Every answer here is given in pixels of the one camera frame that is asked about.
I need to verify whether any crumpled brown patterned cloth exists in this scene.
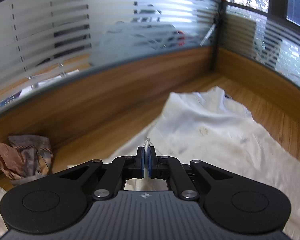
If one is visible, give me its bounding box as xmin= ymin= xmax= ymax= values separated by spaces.
xmin=0 ymin=134 xmax=53 ymax=182

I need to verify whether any white satin shirt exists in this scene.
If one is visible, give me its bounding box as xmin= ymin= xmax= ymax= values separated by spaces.
xmin=67 ymin=86 xmax=300 ymax=240

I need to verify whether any side glass partition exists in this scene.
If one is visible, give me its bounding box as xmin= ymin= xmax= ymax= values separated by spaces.
xmin=215 ymin=2 xmax=300 ymax=122

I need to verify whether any frosted glass desk partition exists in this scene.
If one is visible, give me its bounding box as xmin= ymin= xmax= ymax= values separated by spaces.
xmin=0 ymin=0 xmax=220 ymax=114

